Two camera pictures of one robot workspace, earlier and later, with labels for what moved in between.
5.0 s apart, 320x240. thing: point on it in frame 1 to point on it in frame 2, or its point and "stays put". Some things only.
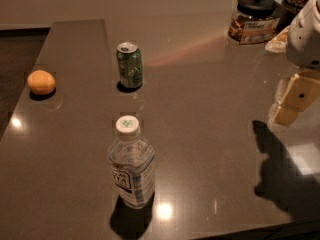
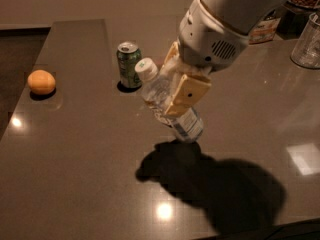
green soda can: [130, 65] stays put
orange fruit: [41, 82] stays put
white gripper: [305, 42] to [207, 39]
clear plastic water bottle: [132, 164] to [157, 88]
